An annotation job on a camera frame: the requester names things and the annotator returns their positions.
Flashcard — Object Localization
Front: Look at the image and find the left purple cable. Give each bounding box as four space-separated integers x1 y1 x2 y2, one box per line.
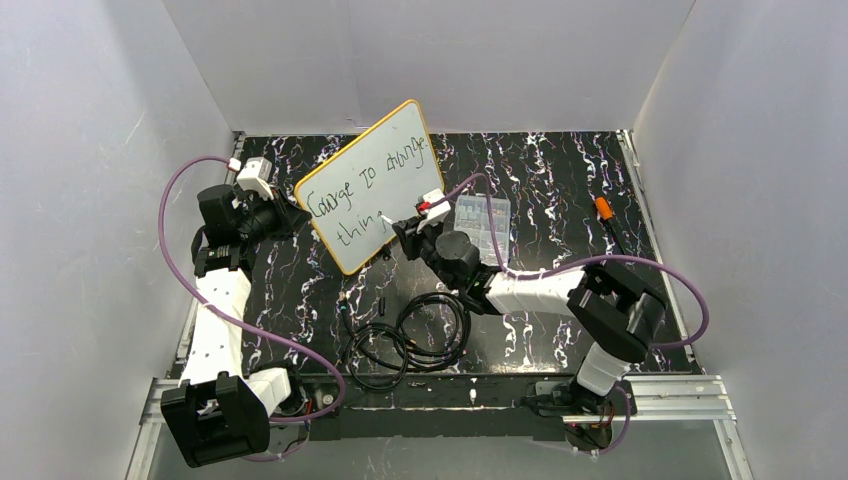
157 156 348 463

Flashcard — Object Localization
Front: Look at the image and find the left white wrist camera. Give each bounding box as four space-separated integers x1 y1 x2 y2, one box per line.
235 157 274 201

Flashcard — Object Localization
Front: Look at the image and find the clear plastic screw box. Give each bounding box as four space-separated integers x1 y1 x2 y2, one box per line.
454 194 511 265

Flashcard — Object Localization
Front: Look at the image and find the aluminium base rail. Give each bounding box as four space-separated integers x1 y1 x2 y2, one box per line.
127 373 752 479

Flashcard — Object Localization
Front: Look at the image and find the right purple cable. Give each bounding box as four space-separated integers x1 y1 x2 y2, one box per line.
427 173 710 458

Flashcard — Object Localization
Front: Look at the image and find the purple cable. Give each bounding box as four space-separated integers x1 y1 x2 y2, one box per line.
157 156 348 463
427 173 710 458

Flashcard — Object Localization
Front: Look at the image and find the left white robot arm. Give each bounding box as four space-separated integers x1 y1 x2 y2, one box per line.
161 184 311 468

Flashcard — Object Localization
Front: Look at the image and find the black coiled cable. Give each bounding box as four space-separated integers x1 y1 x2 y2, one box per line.
336 291 473 393

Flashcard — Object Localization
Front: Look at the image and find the yellow framed whiteboard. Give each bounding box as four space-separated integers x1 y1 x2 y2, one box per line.
294 99 445 275

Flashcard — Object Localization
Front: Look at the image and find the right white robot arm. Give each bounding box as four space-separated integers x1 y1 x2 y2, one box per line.
391 217 667 416

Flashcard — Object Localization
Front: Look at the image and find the orange handled screwdriver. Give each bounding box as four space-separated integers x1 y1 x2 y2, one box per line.
594 196 625 253

